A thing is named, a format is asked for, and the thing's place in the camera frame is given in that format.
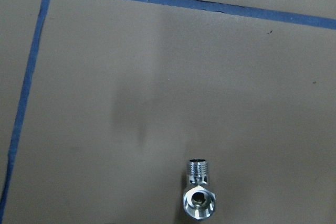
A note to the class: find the chrome angle pipe fitting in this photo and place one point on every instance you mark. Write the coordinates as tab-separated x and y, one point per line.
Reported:
199	202

